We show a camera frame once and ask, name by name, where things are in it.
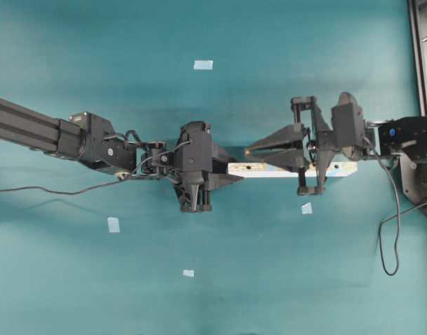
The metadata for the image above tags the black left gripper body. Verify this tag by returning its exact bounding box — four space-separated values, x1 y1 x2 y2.
171 120 214 213

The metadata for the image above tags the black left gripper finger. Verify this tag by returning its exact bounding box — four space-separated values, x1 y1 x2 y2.
210 173 244 191
211 142 231 164

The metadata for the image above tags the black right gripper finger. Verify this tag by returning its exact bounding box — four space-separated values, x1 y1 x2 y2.
260 144 310 172
246 123 304 151

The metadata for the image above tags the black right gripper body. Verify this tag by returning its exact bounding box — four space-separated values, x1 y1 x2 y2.
291 96 367 195

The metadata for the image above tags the white wooden board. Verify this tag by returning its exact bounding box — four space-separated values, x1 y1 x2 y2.
227 161 358 178

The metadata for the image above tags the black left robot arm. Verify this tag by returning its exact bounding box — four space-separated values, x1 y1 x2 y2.
0 98 241 213

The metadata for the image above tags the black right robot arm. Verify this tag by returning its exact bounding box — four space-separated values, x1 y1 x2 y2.
245 92 427 203

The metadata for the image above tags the tape marker under rod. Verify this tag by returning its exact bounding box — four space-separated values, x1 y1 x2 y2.
183 269 195 278

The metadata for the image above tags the tape marker right centre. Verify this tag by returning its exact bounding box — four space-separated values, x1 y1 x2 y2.
301 202 313 215

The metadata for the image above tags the tape marker top centre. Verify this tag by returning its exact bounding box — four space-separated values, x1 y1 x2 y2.
193 60 214 70

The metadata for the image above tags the tape marker lower left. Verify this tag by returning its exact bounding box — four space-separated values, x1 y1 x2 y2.
107 217 121 234

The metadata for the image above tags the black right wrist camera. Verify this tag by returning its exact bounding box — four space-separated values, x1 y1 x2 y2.
331 91 365 161

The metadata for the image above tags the black metal frame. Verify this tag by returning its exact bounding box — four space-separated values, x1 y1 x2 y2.
407 0 427 116

